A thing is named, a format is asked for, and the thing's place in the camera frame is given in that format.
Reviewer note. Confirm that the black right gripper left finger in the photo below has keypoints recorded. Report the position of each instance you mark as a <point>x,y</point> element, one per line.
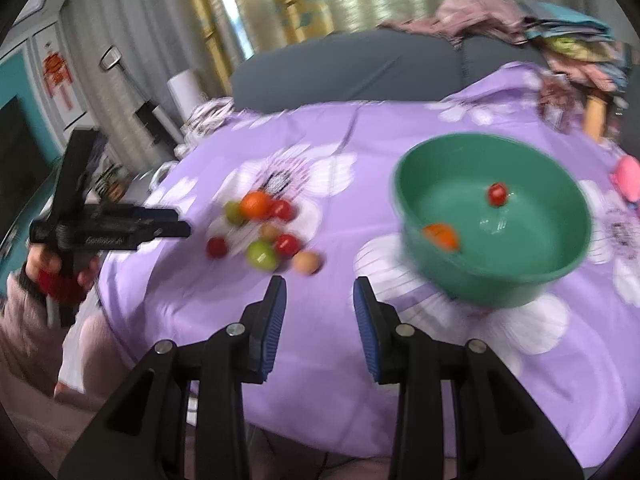
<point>183,405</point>

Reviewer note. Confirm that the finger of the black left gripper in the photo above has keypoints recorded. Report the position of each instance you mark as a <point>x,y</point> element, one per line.
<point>170,229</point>
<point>155,214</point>

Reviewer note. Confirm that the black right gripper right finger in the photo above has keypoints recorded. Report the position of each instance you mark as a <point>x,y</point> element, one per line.
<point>501,432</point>

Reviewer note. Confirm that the green fruit back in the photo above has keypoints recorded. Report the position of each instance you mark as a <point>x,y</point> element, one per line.
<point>233,213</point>

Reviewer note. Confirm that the green fruit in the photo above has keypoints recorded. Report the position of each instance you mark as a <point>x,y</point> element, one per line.
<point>262,256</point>
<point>233,213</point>

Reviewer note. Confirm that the orange mandarin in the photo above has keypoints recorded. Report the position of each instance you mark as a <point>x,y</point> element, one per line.
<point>256,205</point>
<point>443,236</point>

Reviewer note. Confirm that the green fruit front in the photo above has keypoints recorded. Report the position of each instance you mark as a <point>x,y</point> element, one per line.
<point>262,256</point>

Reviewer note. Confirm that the red cherry tomato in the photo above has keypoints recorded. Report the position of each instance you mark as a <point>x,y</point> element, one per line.
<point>282,210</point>

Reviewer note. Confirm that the beige round fruit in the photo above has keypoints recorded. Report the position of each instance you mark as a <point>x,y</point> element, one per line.
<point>307,262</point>

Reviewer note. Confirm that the green plastic bowl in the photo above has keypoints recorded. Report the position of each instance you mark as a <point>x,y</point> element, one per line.
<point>508,255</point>

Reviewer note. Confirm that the left hand red glove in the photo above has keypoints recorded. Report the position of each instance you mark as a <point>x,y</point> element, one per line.
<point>44,269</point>

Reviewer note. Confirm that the black television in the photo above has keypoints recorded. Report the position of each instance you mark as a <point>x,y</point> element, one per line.
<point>23,167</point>

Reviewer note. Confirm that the patterned white cloth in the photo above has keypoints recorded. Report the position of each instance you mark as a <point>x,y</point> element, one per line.
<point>203,122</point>

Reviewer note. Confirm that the white paper roll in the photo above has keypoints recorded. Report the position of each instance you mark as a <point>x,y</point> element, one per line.
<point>186,90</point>

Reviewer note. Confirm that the purple floral tablecloth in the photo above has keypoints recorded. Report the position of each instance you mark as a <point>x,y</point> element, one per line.
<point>575,348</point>

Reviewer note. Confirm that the grey sofa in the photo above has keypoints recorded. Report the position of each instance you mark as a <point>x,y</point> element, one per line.
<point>375,65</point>

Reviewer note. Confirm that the pink plush pig toy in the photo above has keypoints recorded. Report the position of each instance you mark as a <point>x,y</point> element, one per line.
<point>626,178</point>

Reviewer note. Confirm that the yellow bottle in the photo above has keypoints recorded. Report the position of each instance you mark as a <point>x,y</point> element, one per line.
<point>595,116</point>

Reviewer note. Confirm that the clear box of dates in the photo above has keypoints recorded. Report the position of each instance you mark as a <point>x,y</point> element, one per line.
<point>557,102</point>

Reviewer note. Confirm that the pink crumpled cloth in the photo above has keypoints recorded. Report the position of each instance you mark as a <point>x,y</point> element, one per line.
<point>456,19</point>

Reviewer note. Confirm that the pile of folded clothes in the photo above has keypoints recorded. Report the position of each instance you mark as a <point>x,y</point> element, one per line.
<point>579,46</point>

